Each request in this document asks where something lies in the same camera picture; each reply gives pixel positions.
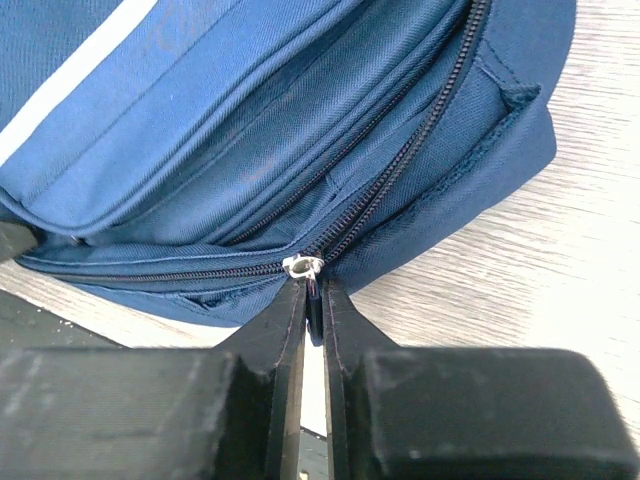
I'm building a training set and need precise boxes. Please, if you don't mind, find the navy blue student backpack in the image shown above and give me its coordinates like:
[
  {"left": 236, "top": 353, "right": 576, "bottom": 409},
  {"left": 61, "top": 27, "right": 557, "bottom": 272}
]
[{"left": 1, "top": 1, "right": 576, "bottom": 327}]

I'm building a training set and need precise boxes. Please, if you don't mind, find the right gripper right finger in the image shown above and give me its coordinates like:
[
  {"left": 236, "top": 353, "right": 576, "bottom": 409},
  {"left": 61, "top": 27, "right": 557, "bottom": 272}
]
[{"left": 322, "top": 281, "right": 639, "bottom": 479}]

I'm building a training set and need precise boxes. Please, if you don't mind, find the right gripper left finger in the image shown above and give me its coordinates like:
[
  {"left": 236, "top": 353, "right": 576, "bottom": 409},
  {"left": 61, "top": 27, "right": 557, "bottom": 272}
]
[{"left": 1, "top": 280, "right": 306, "bottom": 479}]

